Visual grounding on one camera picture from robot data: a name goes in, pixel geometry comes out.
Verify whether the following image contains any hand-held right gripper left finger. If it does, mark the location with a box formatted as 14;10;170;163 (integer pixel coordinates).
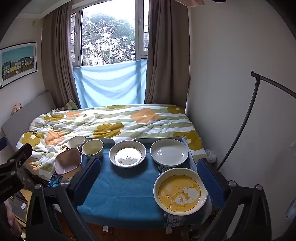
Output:
25;158;101;241

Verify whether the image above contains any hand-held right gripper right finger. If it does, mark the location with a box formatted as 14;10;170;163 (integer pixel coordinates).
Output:
196;158;272;241

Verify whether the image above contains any pink square bowl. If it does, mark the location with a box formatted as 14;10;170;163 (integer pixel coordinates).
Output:
55;148;83;175

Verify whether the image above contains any yellow plate with bear print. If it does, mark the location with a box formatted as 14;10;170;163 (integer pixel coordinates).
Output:
154;168;208;216

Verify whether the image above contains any white plate with cat print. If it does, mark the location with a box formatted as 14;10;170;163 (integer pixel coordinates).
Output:
109;140;147;168

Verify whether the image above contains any plain white plate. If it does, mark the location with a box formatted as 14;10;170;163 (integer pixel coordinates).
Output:
150;138;189;167

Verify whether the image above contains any person's left forearm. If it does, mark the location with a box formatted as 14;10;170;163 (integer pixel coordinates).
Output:
5;205;18;235

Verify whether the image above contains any white plastic bag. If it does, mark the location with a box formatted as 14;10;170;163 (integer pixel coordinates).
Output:
205;149;217;163

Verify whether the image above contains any wooden nightstand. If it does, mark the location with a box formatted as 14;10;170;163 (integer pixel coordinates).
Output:
10;189;31;230

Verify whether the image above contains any cream round bowl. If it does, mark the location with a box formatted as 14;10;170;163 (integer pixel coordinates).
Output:
82;139;104;159

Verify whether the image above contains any teal tablecloth with patterned band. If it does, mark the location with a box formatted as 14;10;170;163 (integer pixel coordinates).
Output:
47;139;213;229

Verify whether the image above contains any white round bowl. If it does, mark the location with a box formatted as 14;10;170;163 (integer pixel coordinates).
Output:
67;136;86;150

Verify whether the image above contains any grey bed headboard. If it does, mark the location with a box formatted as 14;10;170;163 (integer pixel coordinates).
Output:
1;90;57;146

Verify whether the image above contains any green patterned pillow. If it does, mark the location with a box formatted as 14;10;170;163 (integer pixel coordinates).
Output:
60;100;78;111

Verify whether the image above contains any floral striped blanket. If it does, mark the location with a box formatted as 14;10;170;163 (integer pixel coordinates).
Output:
16;103;208;181

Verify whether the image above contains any framed picture of houses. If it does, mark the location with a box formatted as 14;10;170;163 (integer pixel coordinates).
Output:
0;42;37;90

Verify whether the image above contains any light blue window cloth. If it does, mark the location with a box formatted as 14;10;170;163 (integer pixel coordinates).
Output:
73;59;148;109

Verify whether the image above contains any brown curtain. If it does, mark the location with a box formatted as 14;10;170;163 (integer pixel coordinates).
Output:
144;0;191;105
41;5;81;109

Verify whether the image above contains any window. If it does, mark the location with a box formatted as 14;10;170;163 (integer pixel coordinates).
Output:
69;0;150;67

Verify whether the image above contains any pink cloth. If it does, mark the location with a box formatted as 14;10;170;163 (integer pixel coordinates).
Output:
181;0;205;6

